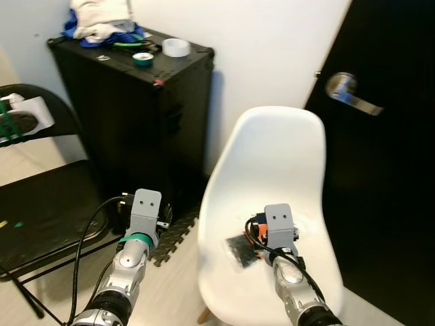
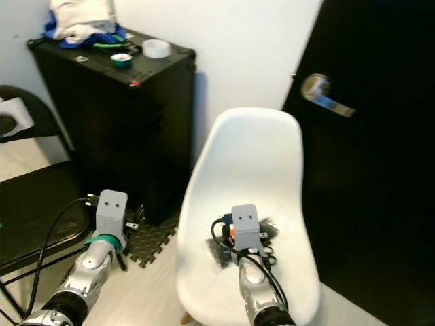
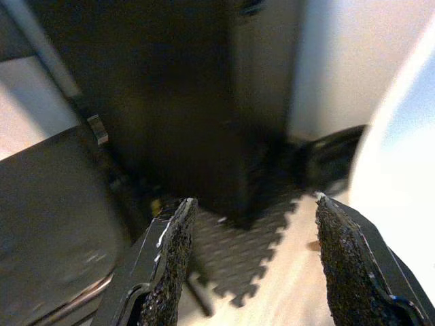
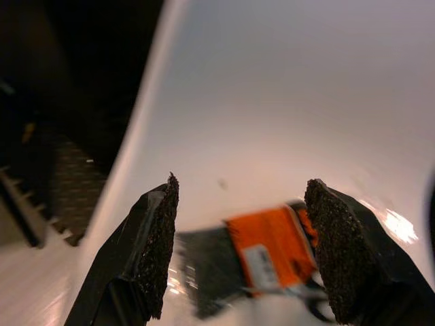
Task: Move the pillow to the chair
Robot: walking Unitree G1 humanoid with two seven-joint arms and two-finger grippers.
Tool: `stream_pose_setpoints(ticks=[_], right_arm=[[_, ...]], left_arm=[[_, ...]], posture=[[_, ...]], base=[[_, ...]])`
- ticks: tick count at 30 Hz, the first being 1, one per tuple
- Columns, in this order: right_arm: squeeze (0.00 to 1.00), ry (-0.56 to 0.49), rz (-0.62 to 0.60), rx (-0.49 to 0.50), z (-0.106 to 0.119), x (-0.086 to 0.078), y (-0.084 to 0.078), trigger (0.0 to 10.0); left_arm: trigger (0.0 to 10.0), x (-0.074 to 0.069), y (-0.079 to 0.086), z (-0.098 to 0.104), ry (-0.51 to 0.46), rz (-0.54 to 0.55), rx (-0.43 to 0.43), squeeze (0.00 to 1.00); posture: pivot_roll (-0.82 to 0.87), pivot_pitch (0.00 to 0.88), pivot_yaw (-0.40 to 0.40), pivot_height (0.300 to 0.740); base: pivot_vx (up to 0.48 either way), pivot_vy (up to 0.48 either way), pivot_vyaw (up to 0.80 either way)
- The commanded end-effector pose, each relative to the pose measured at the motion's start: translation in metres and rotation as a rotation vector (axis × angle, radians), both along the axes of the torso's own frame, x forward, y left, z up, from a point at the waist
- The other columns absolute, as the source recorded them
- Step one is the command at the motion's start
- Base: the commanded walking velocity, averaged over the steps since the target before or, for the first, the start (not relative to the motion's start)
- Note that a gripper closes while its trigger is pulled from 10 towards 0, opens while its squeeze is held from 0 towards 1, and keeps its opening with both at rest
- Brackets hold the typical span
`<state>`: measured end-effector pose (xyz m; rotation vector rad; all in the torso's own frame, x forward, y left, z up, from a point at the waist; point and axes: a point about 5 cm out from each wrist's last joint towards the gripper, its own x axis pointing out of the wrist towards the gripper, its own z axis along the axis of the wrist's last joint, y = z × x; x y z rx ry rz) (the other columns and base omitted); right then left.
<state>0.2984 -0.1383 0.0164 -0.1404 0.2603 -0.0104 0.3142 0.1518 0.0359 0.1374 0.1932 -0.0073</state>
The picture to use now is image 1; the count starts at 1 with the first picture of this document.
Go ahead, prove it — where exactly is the green cord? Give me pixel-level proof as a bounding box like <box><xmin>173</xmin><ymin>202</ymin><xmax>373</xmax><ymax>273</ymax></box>
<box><xmin>112</xmin><ymin>41</ymin><xmax>147</xmax><ymax>51</ymax></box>

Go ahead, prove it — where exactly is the white crumpled cloth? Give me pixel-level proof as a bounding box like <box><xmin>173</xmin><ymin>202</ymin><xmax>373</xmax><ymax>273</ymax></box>
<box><xmin>68</xmin><ymin>0</ymin><xmax>137</xmax><ymax>41</ymax></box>

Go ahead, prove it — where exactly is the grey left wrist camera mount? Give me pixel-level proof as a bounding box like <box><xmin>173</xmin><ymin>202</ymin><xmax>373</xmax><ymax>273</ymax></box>
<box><xmin>128</xmin><ymin>189</ymin><xmax>164</xmax><ymax>238</ymax></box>

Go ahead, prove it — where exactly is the black door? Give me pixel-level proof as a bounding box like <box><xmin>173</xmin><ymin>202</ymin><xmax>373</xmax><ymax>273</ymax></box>
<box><xmin>303</xmin><ymin>0</ymin><xmax>435</xmax><ymax>326</ymax></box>

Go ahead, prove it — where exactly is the black equipment case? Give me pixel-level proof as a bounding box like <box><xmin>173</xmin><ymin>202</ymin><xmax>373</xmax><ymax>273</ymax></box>
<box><xmin>47</xmin><ymin>29</ymin><xmax>215</xmax><ymax>219</ymax></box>

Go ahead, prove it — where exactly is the black folding chair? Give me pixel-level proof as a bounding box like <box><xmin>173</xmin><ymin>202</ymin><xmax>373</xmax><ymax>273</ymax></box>
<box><xmin>0</xmin><ymin>83</ymin><xmax>131</xmax><ymax>320</ymax></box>

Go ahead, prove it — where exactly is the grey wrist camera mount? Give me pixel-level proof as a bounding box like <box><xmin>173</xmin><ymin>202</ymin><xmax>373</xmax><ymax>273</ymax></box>
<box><xmin>128</xmin><ymin>189</ymin><xmax>164</xmax><ymax>238</ymax></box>
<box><xmin>263</xmin><ymin>203</ymin><xmax>298</xmax><ymax>249</ymax></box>

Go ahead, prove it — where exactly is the white tape roll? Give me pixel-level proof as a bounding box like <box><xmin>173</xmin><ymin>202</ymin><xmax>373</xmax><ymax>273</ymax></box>
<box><xmin>162</xmin><ymin>38</ymin><xmax>192</xmax><ymax>58</ymax></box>

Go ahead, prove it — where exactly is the blue crumpled cloth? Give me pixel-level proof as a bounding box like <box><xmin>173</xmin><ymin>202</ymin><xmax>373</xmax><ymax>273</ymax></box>
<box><xmin>63</xmin><ymin>12</ymin><xmax>147</xmax><ymax>50</ymax></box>

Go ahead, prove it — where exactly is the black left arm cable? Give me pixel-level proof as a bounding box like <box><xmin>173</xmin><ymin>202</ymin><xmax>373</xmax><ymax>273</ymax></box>
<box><xmin>67</xmin><ymin>194</ymin><xmax>134</xmax><ymax>325</ymax></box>

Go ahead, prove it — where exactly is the green strap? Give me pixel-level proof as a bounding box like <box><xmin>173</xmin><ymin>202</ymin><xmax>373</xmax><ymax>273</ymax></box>
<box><xmin>0</xmin><ymin>101</ymin><xmax>17</xmax><ymax>145</ymax></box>

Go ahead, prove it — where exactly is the silver door lever handle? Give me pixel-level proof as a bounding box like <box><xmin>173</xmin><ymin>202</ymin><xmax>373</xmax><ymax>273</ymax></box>
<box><xmin>324</xmin><ymin>71</ymin><xmax>385</xmax><ymax>117</ymax></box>

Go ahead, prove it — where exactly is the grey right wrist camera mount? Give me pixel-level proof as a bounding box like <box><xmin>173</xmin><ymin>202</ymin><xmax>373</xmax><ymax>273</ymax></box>
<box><xmin>263</xmin><ymin>203</ymin><xmax>298</xmax><ymax>249</ymax></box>

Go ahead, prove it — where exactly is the green tape roll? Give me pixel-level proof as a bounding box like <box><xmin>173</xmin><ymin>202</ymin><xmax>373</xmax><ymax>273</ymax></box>
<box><xmin>132</xmin><ymin>52</ymin><xmax>155</xmax><ymax>69</ymax></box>

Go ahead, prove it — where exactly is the black foam puzzle mat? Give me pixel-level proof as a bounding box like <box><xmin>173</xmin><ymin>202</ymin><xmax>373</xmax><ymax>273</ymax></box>
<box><xmin>150</xmin><ymin>207</ymin><xmax>203</xmax><ymax>268</ymax></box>

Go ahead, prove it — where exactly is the white plastic shell chair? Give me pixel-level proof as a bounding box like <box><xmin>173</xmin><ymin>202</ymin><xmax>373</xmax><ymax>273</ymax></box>
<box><xmin>196</xmin><ymin>106</ymin><xmax>346</xmax><ymax>325</ymax></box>

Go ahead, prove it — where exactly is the white plastic device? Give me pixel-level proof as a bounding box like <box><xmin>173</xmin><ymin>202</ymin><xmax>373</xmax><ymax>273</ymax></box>
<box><xmin>0</xmin><ymin>95</ymin><xmax>55</xmax><ymax>147</ymax></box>

